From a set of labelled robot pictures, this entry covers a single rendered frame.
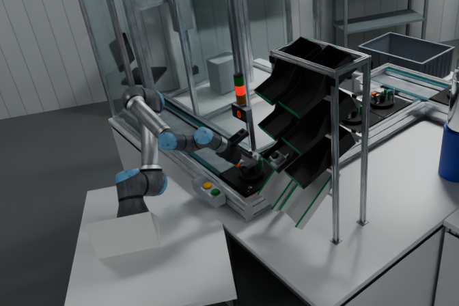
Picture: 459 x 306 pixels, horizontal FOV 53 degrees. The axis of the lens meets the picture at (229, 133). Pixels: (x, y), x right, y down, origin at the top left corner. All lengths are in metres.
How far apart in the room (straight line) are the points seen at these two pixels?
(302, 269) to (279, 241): 0.19
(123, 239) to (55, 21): 3.75
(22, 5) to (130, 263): 3.92
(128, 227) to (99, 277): 0.24
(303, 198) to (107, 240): 0.88
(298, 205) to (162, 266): 0.65
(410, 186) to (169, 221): 1.19
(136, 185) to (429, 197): 1.37
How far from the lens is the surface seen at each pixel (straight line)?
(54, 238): 3.89
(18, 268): 3.78
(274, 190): 2.11
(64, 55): 5.67
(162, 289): 2.02
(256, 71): 3.71
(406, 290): 2.34
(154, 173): 2.28
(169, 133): 2.00
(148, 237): 2.15
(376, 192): 2.37
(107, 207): 2.52
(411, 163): 2.58
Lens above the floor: 2.33
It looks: 31 degrees down
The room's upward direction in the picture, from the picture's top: 8 degrees counter-clockwise
